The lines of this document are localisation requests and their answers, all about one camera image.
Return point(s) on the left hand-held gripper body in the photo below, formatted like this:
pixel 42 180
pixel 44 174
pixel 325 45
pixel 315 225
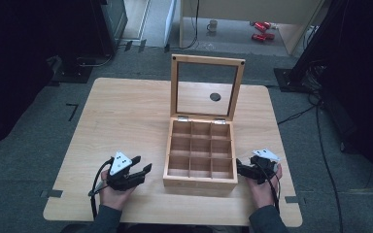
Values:
pixel 120 163

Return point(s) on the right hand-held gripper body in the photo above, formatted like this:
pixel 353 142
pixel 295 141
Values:
pixel 263 163

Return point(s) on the wooden compartment box with lid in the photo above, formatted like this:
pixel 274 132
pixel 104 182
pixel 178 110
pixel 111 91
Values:
pixel 200 182

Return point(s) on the person's right hand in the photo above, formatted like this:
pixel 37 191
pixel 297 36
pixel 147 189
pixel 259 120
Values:
pixel 261 194

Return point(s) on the person's left hand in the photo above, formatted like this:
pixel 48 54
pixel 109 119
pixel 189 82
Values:
pixel 115 197

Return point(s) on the grey tape strip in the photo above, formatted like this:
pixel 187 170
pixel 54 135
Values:
pixel 294 199
pixel 51 193

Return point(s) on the black angled tape mark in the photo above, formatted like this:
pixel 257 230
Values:
pixel 72 110

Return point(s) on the black stand base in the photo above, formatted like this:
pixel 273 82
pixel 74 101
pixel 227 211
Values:
pixel 73 72
pixel 286 79

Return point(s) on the red can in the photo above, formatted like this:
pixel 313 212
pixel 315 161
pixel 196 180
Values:
pixel 261 26
pixel 262 37

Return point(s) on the dark cabinet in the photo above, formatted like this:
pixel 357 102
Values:
pixel 108 26

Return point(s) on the grey mug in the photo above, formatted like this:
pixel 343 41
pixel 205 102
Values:
pixel 212 25

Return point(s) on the white panel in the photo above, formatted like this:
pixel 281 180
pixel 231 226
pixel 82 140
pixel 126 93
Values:
pixel 170 21

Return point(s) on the light wooden shelf unit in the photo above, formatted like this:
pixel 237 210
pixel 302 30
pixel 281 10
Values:
pixel 239 19

